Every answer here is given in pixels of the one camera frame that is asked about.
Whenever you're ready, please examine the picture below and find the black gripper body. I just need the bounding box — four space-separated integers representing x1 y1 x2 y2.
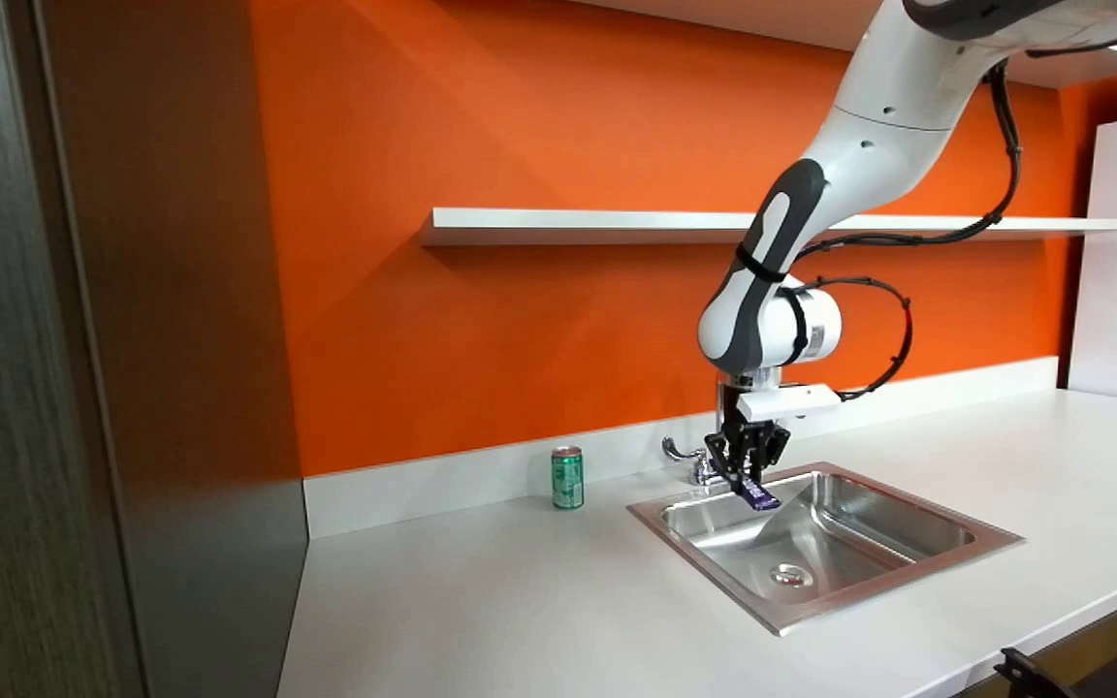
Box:
703 379 796 490

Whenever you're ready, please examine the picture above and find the purple chocolate bar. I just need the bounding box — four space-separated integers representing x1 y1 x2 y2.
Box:
732 477 789 516

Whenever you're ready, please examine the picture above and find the stainless steel sink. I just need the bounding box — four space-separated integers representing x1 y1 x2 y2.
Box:
624 458 1026 640

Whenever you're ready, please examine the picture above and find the green soda can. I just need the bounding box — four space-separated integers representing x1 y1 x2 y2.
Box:
548 442 588 516

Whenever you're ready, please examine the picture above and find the white counter backsplash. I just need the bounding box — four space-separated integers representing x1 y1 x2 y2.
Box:
302 353 1064 544

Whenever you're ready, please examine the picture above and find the small black object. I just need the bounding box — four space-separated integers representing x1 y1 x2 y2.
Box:
990 644 1072 698

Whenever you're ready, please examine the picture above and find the dark wood side panel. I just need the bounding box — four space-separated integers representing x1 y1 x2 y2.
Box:
0 0 313 698

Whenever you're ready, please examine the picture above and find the chrome faucet with two handles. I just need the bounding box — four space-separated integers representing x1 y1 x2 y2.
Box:
661 432 732 497

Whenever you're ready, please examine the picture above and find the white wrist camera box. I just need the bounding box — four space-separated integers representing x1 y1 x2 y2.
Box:
732 379 845 432

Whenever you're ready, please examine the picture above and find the white wall shelf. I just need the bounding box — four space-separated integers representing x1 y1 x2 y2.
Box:
419 203 1117 254

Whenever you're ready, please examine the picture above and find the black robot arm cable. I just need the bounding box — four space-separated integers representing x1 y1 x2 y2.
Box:
789 58 1025 407

